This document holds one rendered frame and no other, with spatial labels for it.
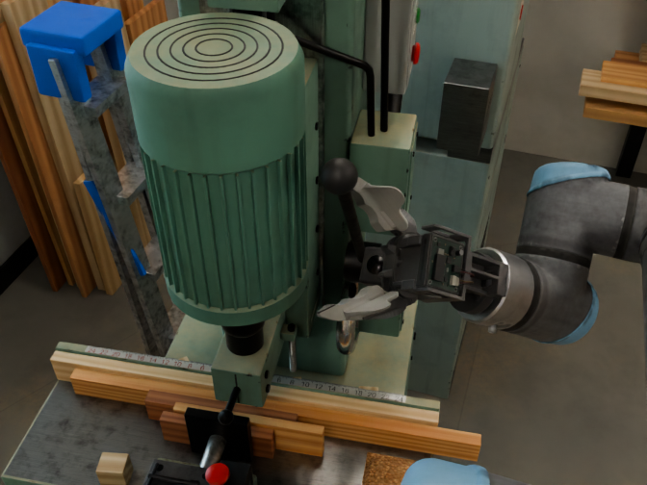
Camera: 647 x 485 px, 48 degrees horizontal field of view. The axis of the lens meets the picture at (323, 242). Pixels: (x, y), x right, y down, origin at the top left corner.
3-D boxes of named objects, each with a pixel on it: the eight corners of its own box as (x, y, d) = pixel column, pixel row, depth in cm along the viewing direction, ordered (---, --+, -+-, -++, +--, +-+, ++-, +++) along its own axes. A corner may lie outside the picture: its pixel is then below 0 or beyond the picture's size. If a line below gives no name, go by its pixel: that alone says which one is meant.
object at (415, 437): (75, 394, 114) (68, 377, 111) (80, 383, 115) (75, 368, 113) (477, 461, 105) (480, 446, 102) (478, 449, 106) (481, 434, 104)
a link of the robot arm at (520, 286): (480, 258, 91) (472, 335, 89) (452, 248, 89) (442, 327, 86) (537, 251, 84) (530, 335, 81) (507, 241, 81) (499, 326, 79)
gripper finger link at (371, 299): (343, 311, 70) (410, 273, 75) (310, 312, 74) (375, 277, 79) (354, 341, 70) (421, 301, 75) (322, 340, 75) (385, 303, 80)
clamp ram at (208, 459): (177, 489, 101) (168, 452, 95) (194, 444, 107) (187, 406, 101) (239, 500, 100) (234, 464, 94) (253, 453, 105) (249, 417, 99)
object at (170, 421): (164, 440, 108) (159, 420, 104) (168, 430, 109) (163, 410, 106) (272, 459, 105) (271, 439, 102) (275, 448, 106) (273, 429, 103)
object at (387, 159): (347, 230, 105) (349, 142, 95) (356, 193, 112) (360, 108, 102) (405, 238, 104) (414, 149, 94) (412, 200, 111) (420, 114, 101)
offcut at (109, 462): (101, 487, 102) (94, 472, 99) (107, 467, 104) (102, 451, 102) (127, 489, 102) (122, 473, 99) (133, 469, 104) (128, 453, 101)
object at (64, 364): (57, 379, 116) (49, 359, 113) (63, 370, 118) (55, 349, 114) (434, 443, 107) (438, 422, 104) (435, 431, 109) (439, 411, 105)
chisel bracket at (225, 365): (215, 407, 102) (209, 368, 96) (243, 333, 112) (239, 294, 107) (267, 416, 101) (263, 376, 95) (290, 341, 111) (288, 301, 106)
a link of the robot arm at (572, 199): (625, 185, 94) (605, 278, 93) (533, 169, 97) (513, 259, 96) (635, 166, 85) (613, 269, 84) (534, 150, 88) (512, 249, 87)
